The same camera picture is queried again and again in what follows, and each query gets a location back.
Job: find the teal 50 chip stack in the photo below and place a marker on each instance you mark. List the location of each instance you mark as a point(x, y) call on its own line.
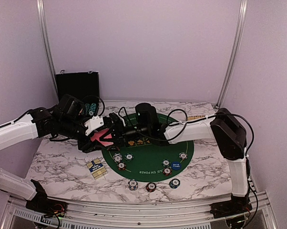
point(174, 183)

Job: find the brown 100 chips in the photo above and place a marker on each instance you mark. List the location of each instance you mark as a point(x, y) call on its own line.
point(121, 166)

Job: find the blue tan 10 chip stack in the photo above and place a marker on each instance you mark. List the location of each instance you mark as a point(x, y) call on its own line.
point(132, 184)

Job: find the black poker chip case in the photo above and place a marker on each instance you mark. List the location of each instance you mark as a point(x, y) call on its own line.
point(81, 85)

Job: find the aluminium frame post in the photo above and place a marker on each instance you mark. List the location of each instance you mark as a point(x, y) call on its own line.
point(45, 37)
point(234, 52)

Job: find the black triangular all-in marker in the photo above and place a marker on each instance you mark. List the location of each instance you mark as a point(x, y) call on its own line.
point(113, 149)

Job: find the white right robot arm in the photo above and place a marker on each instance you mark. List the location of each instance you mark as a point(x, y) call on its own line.
point(222, 126)

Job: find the blue tan chips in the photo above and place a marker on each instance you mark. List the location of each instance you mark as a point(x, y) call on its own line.
point(117, 157)

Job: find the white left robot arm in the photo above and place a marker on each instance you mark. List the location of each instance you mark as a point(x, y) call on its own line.
point(68, 118)

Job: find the teal 50 chips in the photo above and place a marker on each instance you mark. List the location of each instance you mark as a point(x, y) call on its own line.
point(129, 157)

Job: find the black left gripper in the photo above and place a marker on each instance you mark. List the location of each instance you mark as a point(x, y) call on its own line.
point(88, 145)

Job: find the right aluminium frame post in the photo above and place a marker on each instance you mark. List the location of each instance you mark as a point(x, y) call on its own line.
point(234, 52)

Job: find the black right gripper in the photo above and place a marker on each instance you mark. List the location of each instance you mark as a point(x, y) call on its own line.
point(118, 133)

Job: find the blue texas holdem card box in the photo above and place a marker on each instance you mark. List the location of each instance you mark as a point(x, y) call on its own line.
point(96, 168)

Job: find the teal 50 chip row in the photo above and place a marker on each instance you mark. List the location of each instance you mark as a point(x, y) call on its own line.
point(92, 109)

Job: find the left aluminium frame post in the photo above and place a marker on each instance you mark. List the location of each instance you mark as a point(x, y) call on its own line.
point(45, 37)

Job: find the green round poker mat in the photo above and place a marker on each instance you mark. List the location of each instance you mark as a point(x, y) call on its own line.
point(147, 163)

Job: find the blue small blind button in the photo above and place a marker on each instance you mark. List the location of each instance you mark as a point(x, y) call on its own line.
point(176, 165)

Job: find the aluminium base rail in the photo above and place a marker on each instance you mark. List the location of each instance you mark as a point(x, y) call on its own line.
point(190, 214)

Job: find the blue white chip mat edge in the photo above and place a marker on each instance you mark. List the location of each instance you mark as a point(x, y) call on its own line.
point(183, 156)

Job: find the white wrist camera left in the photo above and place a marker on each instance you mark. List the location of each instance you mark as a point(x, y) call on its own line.
point(93, 123)

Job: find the brown 100 chip stack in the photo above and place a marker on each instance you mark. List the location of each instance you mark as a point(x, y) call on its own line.
point(151, 187)

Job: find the red backed card deck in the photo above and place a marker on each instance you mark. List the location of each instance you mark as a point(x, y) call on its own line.
point(103, 137)

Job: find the dark green chip row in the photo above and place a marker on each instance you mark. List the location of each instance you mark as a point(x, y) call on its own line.
point(87, 108)

